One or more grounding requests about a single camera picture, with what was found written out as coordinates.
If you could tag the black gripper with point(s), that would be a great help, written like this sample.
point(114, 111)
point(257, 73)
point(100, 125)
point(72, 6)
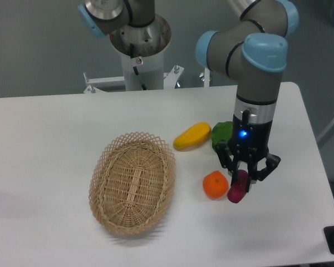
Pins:
point(252, 142)

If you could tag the purple sweet potato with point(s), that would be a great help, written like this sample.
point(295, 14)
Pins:
point(239, 189)

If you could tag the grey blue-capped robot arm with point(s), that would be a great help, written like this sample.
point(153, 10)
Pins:
point(253, 53)

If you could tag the woven wicker basket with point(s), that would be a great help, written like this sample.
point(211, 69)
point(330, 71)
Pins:
point(133, 183)

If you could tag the green leafy vegetable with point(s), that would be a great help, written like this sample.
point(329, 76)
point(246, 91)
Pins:
point(221, 131)

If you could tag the orange tangerine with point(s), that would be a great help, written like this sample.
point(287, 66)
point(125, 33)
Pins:
point(215, 185)

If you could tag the yellow mango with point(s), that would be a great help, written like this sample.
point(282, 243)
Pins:
point(193, 137)

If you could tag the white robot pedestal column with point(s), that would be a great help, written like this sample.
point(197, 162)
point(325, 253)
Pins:
point(143, 73)

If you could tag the white metal mounting frame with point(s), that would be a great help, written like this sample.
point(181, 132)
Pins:
point(172, 80)

